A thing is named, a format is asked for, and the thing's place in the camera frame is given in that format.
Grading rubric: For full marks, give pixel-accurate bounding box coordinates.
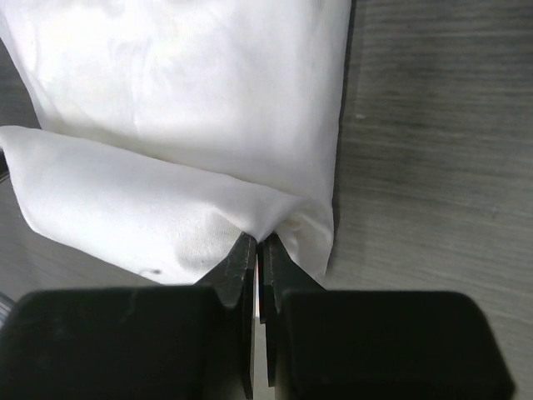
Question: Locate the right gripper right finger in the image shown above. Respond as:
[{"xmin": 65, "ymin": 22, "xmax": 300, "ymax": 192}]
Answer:
[{"xmin": 258, "ymin": 235, "xmax": 516, "ymax": 399}]

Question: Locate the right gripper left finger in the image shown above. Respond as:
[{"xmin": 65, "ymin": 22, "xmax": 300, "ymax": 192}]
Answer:
[{"xmin": 1, "ymin": 234, "xmax": 257, "ymax": 399}]

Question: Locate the white floral print t-shirt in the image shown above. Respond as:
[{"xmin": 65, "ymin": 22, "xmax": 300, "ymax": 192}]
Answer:
[{"xmin": 1, "ymin": 1, "xmax": 351, "ymax": 284}]

